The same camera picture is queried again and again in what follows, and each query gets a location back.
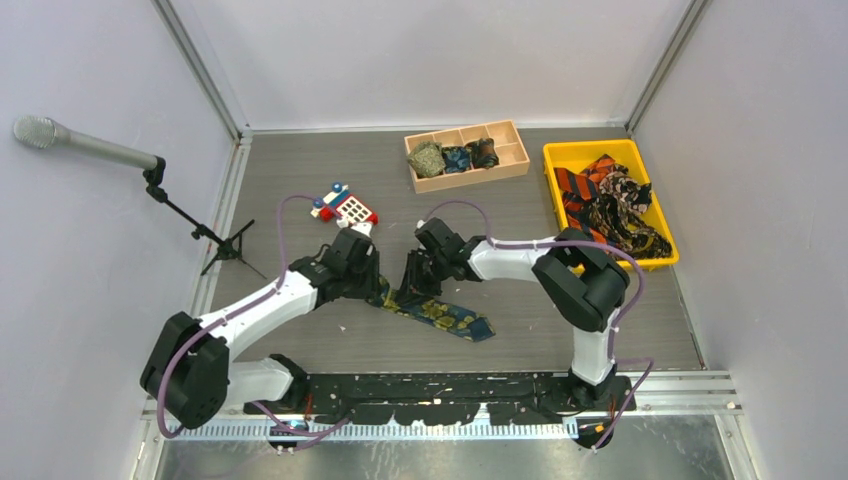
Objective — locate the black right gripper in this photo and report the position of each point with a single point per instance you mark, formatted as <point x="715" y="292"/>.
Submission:
<point x="414" y="283"/>

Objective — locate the orange navy striped tie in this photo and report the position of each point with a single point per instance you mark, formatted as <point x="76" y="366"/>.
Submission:
<point x="580" y="191"/>

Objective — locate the blue yellow floral tie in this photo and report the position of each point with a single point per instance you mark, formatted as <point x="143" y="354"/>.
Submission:
<point x="447" y="317"/>

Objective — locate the silver microphone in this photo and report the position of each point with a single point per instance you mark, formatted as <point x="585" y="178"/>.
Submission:
<point x="45" y="133"/>

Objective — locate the dark brown rolled tie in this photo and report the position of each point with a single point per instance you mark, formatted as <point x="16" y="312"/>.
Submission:
<point x="482" y="153"/>

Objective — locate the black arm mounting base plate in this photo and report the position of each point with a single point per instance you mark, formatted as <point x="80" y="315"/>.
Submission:
<point x="455" y="400"/>

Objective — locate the olive green rolled tie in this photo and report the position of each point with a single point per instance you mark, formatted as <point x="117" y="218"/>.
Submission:
<point x="426" y="159"/>

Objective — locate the blue rolled tie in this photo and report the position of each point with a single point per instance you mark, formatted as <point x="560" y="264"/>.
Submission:
<point x="457" y="159"/>

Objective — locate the yellow plastic bin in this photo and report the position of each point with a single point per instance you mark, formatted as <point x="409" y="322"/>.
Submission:
<point x="576" y="156"/>

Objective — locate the red white toy brick block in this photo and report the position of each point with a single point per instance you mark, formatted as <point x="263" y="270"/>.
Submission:
<point x="340" y="204"/>

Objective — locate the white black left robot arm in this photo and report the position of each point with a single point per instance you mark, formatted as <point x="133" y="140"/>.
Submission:
<point x="193" y="370"/>

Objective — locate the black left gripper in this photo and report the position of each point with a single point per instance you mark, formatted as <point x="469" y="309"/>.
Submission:
<point x="367" y="289"/>

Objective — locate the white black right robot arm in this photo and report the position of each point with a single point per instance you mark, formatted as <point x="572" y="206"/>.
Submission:
<point x="585" y="285"/>

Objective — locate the black floral patterned tie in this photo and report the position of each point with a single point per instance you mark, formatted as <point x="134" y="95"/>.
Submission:
<point x="620" y="212"/>

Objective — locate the black microphone stand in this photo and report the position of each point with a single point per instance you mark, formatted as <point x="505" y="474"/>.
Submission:
<point x="230" y="248"/>

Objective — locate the wooden divided tray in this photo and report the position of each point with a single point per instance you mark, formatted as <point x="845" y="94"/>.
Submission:
<point x="514" y="160"/>

